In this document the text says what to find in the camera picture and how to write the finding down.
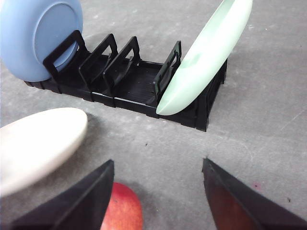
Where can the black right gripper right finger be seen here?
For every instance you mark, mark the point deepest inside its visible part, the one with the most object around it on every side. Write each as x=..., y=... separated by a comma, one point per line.
x=236, y=205

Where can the red pomegranate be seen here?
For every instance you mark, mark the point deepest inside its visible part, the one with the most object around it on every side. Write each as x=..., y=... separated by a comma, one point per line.
x=124, y=211

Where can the white plate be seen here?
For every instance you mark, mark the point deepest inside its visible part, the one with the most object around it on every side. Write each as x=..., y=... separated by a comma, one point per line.
x=31, y=142

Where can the light green plate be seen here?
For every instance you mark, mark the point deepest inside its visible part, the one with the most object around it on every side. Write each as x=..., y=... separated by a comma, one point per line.
x=205, y=54

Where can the blue plate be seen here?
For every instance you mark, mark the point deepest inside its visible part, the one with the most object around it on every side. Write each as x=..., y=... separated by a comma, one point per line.
x=32, y=30

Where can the black plastic dish rack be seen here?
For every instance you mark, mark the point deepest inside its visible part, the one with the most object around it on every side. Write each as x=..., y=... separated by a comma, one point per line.
x=126, y=81

